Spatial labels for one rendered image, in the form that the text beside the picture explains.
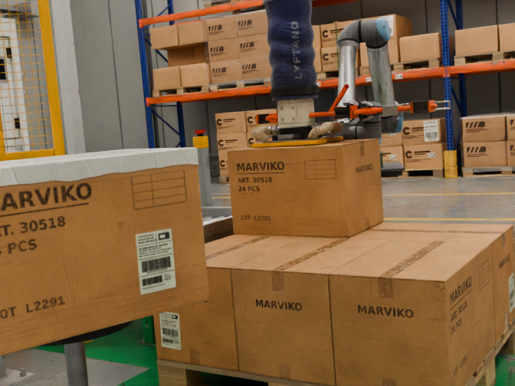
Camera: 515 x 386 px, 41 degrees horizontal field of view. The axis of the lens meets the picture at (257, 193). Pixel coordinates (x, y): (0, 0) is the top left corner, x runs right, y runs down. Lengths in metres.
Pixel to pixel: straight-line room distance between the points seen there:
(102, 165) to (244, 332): 1.14
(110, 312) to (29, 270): 0.22
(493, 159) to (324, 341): 7.98
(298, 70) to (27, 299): 1.89
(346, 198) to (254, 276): 0.65
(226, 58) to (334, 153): 8.86
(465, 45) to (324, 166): 7.51
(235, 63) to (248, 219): 8.54
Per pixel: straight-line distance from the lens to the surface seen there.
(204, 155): 4.11
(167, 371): 2.86
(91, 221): 1.61
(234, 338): 2.60
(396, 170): 3.80
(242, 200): 3.17
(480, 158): 10.22
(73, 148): 6.46
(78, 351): 1.85
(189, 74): 12.14
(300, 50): 3.12
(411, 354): 2.28
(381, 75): 3.73
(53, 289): 1.60
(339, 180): 2.92
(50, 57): 3.58
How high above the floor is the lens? 1.08
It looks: 6 degrees down
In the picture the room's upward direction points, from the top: 5 degrees counter-clockwise
